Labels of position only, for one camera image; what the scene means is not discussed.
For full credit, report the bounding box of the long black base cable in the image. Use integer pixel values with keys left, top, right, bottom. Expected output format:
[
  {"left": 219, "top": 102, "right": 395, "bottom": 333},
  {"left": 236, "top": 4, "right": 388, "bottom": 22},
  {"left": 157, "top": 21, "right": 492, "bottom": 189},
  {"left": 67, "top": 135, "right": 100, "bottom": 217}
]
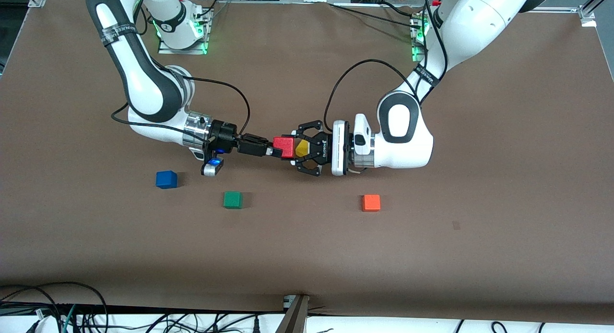
[{"left": 329, "top": 2, "right": 417, "bottom": 30}]

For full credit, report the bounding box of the blue wooden block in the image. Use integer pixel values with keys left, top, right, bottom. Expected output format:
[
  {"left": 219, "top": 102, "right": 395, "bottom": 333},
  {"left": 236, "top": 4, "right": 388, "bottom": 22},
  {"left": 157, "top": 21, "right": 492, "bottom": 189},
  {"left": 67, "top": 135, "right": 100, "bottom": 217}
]
[{"left": 155, "top": 170, "right": 178, "bottom": 190}]

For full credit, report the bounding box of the thick black looping cable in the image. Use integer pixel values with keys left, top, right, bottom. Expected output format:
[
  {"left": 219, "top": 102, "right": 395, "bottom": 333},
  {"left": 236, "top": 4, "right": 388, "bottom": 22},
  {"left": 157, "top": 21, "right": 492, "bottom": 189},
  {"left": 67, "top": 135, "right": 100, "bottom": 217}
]
[{"left": 0, "top": 281, "right": 109, "bottom": 333}]

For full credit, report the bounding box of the red wooden block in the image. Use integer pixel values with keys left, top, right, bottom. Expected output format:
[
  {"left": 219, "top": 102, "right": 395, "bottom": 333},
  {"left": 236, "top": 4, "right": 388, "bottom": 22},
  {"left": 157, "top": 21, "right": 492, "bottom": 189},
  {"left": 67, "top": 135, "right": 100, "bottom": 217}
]
[{"left": 273, "top": 136, "right": 296, "bottom": 160}]

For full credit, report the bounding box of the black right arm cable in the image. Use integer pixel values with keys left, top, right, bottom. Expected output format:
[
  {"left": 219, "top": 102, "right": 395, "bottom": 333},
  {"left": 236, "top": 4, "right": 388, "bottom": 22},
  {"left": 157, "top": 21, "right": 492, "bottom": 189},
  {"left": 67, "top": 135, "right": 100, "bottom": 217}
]
[{"left": 111, "top": 76, "right": 251, "bottom": 142}]

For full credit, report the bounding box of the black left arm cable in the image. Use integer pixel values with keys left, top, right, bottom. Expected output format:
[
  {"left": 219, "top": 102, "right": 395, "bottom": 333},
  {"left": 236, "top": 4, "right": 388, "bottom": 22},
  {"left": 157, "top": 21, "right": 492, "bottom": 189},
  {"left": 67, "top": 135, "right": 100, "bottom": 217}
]
[{"left": 324, "top": 0, "right": 449, "bottom": 132}]

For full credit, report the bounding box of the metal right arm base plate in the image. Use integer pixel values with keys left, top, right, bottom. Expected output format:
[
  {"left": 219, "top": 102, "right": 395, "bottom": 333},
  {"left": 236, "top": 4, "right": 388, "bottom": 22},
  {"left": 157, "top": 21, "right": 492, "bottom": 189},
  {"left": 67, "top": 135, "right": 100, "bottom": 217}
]
[{"left": 157, "top": 9, "right": 210, "bottom": 56}]

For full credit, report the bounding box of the brown table cover sheet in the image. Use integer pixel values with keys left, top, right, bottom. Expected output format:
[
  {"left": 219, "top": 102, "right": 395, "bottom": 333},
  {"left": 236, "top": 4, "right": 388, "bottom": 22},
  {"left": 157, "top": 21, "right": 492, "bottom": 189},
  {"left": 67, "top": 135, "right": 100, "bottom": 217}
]
[{"left": 0, "top": 0, "right": 614, "bottom": 324}]

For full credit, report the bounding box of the short black base cable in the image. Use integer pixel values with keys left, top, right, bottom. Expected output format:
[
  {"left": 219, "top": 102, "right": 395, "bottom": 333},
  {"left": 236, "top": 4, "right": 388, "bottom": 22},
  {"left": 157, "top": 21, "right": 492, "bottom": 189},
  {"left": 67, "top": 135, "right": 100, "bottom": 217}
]
[{"left": 381, "top": 0, "right": 416, "bottom": 18}]

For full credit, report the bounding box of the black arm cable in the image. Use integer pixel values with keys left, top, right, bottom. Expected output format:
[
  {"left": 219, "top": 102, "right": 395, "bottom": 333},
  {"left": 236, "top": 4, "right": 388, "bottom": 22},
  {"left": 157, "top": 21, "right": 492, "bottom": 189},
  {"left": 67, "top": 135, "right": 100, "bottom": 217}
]
[
  {"left": 324, "top": 0, "right": 449, "bottom": 132},
  {"left": 111, "top": 76, "right": 251, "bottom": 142}
]

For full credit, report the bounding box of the green cable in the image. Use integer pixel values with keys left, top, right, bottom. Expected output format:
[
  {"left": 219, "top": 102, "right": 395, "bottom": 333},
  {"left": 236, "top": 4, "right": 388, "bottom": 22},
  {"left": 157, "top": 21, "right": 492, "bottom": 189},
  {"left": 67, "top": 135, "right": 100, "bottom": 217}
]
[{"left": 60, "top": 304, "right": 77, "bottom": 333}]

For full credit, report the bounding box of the aluminium profile bar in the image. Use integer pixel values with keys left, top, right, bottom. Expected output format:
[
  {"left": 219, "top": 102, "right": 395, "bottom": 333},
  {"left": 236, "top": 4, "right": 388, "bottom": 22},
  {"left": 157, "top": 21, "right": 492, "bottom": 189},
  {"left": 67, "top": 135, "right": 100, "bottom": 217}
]
[{"left": 276, "top": 295, "right": 310, "bottom": 333}]

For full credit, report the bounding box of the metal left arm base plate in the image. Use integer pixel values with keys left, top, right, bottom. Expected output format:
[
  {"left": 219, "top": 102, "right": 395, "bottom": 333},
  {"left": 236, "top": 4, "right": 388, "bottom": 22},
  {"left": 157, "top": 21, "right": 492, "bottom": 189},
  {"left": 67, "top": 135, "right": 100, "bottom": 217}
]
[{"left": 411, "top": 14, "right": 428, "bottom": 63}]

